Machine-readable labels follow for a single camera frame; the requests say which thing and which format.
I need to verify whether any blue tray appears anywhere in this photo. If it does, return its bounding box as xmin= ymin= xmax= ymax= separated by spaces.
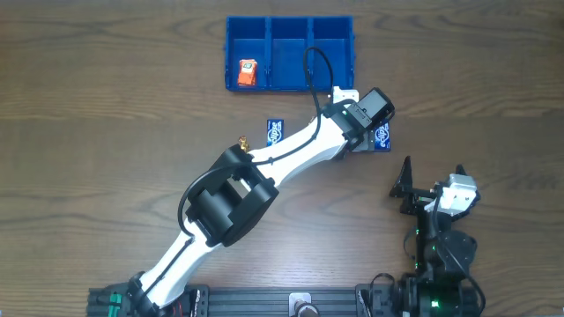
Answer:
xmin=225 ymin=15 xmax=356 ymax=93

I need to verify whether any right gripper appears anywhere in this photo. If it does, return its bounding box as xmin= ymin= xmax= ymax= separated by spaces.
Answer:
xmin=389 ymin=155 xmax=468 ymax=216

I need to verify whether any blue candy pack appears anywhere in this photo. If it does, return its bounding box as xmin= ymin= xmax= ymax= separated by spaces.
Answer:
xmin=265 ymin=118 xmax=285 ymax=148
xmin=372 ymin=119 xmax=392 ymax=153

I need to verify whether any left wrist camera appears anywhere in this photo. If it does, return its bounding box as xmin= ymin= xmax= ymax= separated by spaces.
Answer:
xmin=330 ymin=85 xmax=360 ymax=106

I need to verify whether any mounting rail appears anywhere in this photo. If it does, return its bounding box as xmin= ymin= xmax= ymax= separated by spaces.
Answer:
xmin=86 ymin=284 xmax=479 ymax=317

